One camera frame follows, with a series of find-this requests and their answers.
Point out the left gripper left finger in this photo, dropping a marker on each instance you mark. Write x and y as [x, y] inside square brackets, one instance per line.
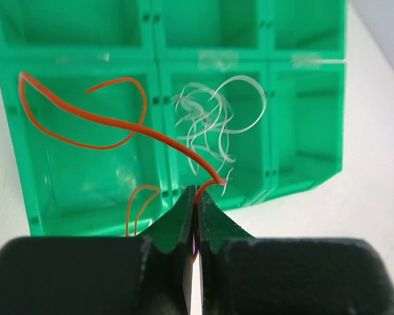
[146, 274]

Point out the green compartment tray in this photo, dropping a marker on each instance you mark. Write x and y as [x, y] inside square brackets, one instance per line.
[255, 87]

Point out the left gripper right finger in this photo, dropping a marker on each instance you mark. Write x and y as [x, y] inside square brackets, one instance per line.
[242, 274]

